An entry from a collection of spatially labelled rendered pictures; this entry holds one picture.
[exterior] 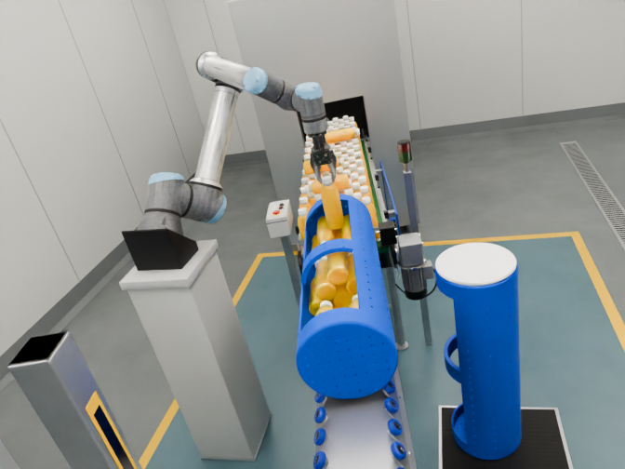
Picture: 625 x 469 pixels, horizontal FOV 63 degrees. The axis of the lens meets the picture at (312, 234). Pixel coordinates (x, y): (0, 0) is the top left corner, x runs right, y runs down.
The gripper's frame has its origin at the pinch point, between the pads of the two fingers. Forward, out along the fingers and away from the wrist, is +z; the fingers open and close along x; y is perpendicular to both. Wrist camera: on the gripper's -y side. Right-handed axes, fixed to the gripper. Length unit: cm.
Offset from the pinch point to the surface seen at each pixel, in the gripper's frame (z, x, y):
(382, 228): 34.7, 18.9, -17.5
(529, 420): 120, 68, 23
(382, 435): 42, 7, 88
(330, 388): 34, -6, 76
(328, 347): 19, -4, 76
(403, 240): 49, 28, -29
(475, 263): 31, 48, 28
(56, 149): 16, -230, -218
